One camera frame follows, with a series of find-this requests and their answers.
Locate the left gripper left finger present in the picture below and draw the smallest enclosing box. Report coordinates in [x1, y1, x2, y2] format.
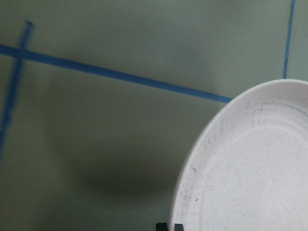
[155, 222, 167, 231]

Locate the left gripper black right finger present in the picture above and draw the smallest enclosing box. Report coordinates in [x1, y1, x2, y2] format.
[174, 223, 184, 231]

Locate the pink plate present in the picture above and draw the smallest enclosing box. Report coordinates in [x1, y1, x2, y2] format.
[168, 79, 308, 231]

